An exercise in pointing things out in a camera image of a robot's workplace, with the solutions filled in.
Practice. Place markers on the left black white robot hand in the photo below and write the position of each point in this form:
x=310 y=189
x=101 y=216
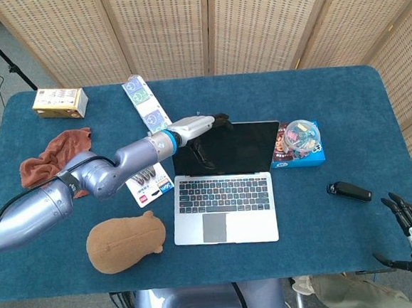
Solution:
x=195 y=126

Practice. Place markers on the silver laptop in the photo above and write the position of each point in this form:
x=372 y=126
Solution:
x=227 y=202

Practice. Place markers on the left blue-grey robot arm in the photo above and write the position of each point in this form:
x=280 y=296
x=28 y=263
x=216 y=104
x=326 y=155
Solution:
x=97 y=173

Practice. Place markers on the long white tissue pack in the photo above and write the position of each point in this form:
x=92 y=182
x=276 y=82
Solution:
x=141 y=98

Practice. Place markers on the khaki cloth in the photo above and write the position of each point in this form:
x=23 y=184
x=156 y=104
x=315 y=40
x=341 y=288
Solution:
x=356 y=295

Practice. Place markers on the clear jar of binder clips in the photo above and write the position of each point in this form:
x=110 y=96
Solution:
x=302 y=135

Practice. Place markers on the blue snack box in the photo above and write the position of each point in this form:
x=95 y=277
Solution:
x=299 y=160

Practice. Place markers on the blue carpet table cover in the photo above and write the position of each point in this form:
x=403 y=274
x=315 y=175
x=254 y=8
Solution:
x=311 y=92

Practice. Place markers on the rust brown towel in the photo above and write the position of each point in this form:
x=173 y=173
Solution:
x=62 y=147

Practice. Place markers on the brown plush toy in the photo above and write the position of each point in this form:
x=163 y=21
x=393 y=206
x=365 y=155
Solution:
x=123 y=242

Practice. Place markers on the metal table leg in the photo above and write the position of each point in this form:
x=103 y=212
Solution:
x=300 y=303

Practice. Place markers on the gold yellow cardboard box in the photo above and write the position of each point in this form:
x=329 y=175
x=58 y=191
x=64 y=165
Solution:
x=57 y=103

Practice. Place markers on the blue-grey robot torso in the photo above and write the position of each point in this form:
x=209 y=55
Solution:
x=203 y=304

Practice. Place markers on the black tripod stand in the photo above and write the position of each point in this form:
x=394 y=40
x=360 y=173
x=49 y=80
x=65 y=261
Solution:
x=4 y=57

